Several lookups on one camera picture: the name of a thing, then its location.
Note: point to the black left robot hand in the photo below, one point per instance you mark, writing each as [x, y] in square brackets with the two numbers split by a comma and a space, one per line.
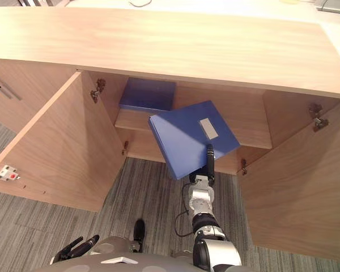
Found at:
[79, 248]

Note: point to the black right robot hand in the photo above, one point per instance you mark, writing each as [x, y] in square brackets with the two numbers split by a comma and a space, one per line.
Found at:
[210, 164]

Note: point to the blue folder with grey label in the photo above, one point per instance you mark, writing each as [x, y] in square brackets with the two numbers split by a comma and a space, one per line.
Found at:
[181, 136]

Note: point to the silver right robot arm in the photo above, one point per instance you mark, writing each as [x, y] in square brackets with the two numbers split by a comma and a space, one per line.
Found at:
[200, 201]

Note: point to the metal cabinet door hinge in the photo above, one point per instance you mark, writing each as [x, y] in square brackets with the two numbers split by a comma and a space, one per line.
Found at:
[98, 89]
[244, 167]
[318, 117]

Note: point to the wooden cabinet shelf board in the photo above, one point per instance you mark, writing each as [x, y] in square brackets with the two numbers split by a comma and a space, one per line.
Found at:
[249, 133]

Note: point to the open wooden cabinet door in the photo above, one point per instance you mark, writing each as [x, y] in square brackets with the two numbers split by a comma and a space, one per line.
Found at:
[300, 184]
[59, 147]

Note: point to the plain blue folder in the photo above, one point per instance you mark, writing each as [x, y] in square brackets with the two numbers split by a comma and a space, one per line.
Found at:
[147, 93]

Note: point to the white door lock mechanism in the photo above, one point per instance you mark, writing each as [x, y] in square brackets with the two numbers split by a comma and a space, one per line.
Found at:
[8, 173]

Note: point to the light wooden office cabinet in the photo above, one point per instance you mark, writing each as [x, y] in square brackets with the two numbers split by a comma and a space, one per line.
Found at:
[158, 42]

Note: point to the closed wooden cabinet door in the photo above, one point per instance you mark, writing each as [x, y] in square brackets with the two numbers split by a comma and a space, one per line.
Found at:
[37, 76]

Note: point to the grey robot torso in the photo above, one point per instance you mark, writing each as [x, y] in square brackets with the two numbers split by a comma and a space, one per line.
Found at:
[116, 262]

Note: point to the dark robot foot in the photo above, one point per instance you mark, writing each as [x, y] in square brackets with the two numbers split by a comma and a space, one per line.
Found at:
[139, 232]

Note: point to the grey device on desk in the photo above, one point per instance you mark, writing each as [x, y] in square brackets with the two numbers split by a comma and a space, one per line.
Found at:
[334, 5]

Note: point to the stacked grey white panels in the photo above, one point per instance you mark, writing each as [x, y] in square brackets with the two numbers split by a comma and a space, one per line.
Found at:
[42, 3]

